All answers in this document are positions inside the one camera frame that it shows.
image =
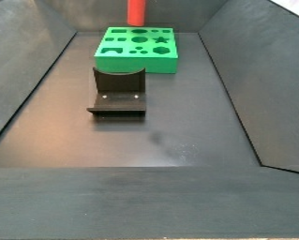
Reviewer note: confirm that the green shape sorter block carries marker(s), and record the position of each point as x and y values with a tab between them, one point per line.
131	48

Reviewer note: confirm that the red oval cylinder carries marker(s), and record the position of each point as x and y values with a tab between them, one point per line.
137	12

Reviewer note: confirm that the black cradle fixture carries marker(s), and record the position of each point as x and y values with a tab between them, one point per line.
121	92

